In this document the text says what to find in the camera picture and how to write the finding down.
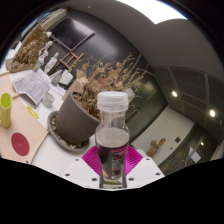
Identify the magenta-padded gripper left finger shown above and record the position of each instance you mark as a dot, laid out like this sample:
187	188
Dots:
90	160

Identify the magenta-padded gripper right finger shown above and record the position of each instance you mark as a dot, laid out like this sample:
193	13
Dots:
135	160

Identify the clear bottle with white cap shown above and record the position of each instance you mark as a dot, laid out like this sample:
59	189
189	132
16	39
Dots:
112	140

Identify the wooden figure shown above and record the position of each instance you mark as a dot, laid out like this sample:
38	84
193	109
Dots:
155	147

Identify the dried plant in grey pot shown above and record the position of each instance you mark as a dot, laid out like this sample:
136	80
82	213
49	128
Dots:
75	121

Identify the grey plant saucer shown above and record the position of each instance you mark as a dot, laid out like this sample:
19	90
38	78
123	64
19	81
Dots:
53	131

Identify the light wooden drawing board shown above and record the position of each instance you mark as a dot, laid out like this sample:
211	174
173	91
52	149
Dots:
26	126

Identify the flat round red coaster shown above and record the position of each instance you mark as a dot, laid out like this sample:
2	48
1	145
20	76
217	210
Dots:
20	144

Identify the small grey tape roll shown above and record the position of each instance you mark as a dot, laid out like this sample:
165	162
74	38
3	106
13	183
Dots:
48	100

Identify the small yellow tag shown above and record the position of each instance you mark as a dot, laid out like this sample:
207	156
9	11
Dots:
32	112

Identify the round ceiling spotlight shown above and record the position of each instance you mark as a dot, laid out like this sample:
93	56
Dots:
174	94
212	113

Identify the white chair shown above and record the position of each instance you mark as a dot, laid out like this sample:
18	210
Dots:
66	77

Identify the printed newspaper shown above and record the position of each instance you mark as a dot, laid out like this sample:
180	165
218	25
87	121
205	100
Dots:
31	87

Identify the yellow-green mug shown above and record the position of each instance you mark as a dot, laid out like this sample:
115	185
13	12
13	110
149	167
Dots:
5	113

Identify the wooden easel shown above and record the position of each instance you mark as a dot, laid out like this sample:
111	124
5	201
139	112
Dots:
68	61

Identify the small white plaster statue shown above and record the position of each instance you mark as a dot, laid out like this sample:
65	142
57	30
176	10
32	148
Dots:
51	62

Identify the white spray bottle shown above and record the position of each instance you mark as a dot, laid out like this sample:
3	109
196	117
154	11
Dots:
37	65

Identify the white plaster bust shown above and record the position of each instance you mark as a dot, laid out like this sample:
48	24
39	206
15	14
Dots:
45	51

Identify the brown carved sculpture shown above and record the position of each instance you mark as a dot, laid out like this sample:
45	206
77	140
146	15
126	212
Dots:
28	55

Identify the white cabinet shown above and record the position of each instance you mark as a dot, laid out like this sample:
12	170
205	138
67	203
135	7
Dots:
50	20

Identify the long ceiling light strip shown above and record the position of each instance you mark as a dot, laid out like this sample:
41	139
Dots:
153	10

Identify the black wall screen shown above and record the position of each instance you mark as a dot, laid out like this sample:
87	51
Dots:
71	33

